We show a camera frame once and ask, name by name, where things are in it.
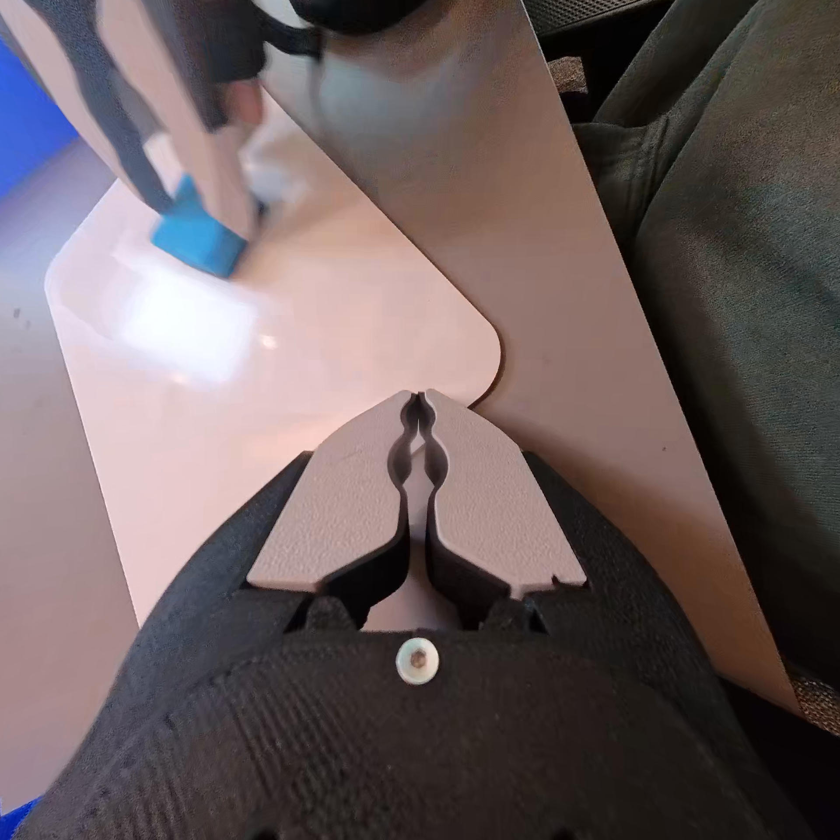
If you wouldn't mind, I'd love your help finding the blue whiteboard eraser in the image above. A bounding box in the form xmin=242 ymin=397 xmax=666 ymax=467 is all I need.
xmin=151 ymin=173 xmax=249 ymax=280

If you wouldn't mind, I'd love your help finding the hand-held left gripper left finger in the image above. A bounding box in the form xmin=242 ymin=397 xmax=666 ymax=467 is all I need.
xmin=248 ymin=391 xmax=420 ymax=592

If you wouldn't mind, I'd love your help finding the white whiteboard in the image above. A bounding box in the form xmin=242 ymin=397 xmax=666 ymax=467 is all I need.
xmin=45 ymin=85 xmax=504 ymax=632

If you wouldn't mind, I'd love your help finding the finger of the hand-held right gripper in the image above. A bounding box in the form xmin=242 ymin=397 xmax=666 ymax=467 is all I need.
xmin=97 ymin=0 xmax=256 ymax=240
xmin=0 ymin=0 xmax=175 ymax=215

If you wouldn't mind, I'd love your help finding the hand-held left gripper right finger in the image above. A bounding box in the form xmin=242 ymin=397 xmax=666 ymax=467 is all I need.
xmin=422 ymin=388 xmax=588 ymax=599

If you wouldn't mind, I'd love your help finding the grey mesh chair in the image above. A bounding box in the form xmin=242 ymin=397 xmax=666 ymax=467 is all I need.
xmin=524 ymin=0 xmax=659 ymax=38

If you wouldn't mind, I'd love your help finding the black strap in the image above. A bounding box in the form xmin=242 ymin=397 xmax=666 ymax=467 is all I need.
xmin=255 ymin=12 xmax=324 ymax=61

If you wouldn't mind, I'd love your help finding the black honeycomb pad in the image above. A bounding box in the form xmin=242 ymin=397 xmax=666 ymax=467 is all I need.
xmin=287 ymin=0 xmax=429 ymax=38

